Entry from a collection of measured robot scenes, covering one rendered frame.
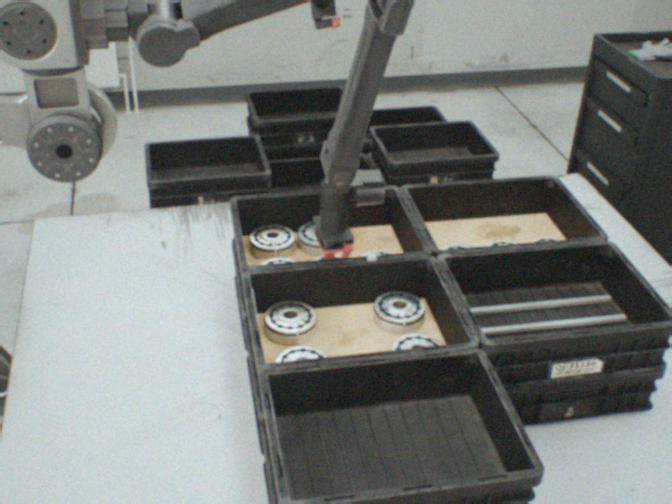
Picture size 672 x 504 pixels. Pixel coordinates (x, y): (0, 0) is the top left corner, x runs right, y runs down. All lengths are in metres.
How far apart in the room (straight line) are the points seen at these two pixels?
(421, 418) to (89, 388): 0.69
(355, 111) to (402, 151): 1.61
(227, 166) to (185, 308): 1.13
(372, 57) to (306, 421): 0.64
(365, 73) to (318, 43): 3.26
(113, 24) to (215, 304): 0.81
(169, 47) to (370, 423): 0.71
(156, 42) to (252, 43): 3.33
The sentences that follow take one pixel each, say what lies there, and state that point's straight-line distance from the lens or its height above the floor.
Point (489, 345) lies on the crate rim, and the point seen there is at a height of 0.93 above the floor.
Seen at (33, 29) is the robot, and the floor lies 1.45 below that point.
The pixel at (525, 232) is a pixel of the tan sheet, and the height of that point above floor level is 0.83.
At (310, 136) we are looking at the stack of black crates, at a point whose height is 0.52.
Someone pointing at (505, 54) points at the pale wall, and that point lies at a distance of 5.12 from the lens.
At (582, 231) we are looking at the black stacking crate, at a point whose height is 0.89.
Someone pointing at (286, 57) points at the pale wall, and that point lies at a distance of 4.74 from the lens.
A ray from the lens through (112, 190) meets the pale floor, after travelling 3.93.
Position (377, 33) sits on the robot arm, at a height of 1.42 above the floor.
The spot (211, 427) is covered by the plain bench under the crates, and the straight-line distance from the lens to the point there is 1.66.
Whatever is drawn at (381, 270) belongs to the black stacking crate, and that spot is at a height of 0.91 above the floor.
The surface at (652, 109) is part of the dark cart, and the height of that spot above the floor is 0.79.
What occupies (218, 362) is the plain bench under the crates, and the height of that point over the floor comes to 0.70.
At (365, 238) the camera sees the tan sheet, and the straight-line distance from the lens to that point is 1.95.
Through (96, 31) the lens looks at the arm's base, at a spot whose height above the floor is 1.45.
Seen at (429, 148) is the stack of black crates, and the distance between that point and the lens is 3.17.
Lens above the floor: 1.87
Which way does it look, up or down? 33 degrees down
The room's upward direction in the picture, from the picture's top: 2 degrees clockwise
